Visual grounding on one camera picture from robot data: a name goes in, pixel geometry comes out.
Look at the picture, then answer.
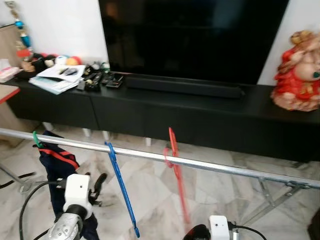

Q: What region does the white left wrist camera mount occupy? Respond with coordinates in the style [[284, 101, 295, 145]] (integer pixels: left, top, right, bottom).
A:
[[63, 173, 93, 220]]

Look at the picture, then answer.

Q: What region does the black television console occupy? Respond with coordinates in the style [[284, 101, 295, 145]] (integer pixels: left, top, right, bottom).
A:
[[7, 65, 320, 163]]

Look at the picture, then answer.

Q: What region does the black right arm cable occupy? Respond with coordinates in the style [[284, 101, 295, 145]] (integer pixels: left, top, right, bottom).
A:
[[230, 224, 268, 240]]

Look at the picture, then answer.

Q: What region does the navy shirt with red trim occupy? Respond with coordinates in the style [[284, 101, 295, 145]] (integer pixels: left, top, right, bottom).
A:
[[37, 131, 101, 240]]

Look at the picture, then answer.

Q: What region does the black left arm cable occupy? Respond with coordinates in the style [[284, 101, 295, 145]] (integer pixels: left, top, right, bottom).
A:
[[19, 179, 67, 240]]

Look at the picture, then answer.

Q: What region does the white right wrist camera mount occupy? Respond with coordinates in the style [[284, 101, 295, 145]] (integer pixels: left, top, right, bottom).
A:
[[208, 215, 232, 240]]

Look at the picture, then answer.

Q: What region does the orange yellow ball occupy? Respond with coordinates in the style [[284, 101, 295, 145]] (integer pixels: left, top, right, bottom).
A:
[[65, 56, 82, 67]]

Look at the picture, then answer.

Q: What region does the light wooden cabinet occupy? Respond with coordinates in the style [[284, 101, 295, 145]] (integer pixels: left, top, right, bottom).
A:
[[0, 24, 23, 66]]

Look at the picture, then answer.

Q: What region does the silver metal clothes rack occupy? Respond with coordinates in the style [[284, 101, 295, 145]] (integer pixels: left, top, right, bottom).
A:
[[0, 127, 320, 226]]

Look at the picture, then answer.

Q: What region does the blue plastic hanger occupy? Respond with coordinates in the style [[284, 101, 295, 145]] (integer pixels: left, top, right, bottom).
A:
[[104, 141, 141, 238]]

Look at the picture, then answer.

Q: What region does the marble top folding table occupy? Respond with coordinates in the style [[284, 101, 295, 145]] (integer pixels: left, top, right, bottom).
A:
[[0, 84, 21, 105]]

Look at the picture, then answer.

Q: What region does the dark sofa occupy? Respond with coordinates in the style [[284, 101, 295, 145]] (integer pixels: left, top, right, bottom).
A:
[[307, 210, 320, 240]]

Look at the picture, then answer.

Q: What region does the green plastic hanger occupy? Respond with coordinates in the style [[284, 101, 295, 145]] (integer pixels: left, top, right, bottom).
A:
[[32, 131, 45, 149]]

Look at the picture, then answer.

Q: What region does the black flat box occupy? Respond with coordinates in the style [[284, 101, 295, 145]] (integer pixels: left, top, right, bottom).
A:
[[105, 74, 125, 90]]

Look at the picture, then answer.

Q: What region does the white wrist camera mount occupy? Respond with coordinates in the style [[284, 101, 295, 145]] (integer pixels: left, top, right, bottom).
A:
[[63, 173, 93, 220], [208, 215, 232, 240]]

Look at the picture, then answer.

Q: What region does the red laughing buddha statue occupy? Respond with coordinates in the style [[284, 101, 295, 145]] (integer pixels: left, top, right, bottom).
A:
[[271, 30, 320, 112]]

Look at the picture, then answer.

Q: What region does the stack of papers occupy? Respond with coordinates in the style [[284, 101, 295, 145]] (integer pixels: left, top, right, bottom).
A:
[[29, 64, 87, 95]]

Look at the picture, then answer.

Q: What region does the black desk gadget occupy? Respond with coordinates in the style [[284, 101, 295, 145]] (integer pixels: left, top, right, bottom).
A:
[[82, 70, 101, 92]]

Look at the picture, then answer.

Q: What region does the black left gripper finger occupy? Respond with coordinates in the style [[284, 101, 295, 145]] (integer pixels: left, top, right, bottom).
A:
[[93, 172, 109, 195]]

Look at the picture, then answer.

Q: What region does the black soundbar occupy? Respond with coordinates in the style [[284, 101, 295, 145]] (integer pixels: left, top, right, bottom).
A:
[[125, 75, 246, 99]]

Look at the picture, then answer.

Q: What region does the red plastic hanger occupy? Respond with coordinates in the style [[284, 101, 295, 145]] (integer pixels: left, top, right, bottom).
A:
[[163, 127, 193, 227]]

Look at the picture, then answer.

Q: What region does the large black television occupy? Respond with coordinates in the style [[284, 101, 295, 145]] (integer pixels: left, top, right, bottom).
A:
[[97, 0, 291, 86]]

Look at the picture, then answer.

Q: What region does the black round toy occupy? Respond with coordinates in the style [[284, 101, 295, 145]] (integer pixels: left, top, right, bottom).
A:
[[34, 52, 57, 70]]

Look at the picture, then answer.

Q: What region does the red lidded jar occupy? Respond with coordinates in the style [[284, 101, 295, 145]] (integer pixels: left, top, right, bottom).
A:
[[15, 42, 36, 73]]

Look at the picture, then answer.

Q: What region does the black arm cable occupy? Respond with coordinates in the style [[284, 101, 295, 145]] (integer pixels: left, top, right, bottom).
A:
[[19, 179, 67, 240], [230, 224, 268, 240]]

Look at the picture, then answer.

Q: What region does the blue gold trophy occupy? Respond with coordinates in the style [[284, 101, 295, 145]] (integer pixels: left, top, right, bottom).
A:
[[5, 0, 33, 51]]

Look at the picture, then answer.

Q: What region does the white tissue box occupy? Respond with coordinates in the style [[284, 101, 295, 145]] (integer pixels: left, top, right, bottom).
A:
[[0, 59, 21, 83]]

